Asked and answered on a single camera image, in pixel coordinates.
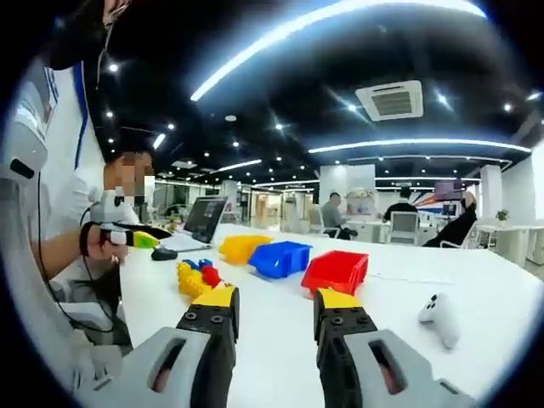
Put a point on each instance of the ceiling air conditioner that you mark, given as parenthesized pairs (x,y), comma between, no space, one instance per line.
(391,101)

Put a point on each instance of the white office chair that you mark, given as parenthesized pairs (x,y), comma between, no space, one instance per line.
(406,227)

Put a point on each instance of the yellow plastic bin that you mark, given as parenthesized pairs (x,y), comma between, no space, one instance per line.
(242,248)

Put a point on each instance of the red toy block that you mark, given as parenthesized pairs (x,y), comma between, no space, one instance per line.
(210,275)

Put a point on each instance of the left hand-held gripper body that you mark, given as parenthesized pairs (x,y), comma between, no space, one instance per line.
(108,210)

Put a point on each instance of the open laptop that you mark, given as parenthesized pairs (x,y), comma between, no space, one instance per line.
(204,217)

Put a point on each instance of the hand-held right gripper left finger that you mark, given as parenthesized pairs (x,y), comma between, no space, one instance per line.
(187,365)

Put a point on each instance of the purple wall screen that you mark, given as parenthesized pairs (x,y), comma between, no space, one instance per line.
(448,190)

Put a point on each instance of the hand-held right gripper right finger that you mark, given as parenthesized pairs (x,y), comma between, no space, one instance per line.
(361,365)

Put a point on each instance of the blue toy block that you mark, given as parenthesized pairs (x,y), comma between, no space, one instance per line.
(194,263)

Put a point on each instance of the yellow toy block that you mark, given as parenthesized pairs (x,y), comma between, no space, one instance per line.
(189,280)

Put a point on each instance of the long curved ceiling light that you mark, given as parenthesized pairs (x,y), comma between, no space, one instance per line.
(272,42)
(416,144)

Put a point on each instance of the small potted plant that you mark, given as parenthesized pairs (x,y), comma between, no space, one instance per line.
(502,215)

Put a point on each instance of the person's left hand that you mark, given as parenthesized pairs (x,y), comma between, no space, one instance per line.
(100,251)

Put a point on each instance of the grey chest-worn device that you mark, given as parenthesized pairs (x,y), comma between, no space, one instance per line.
(23,149)

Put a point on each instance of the white game controller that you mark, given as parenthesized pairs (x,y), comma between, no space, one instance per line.
(440,319)

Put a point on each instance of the black computer mouse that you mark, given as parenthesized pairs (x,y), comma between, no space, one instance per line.
(164,254)

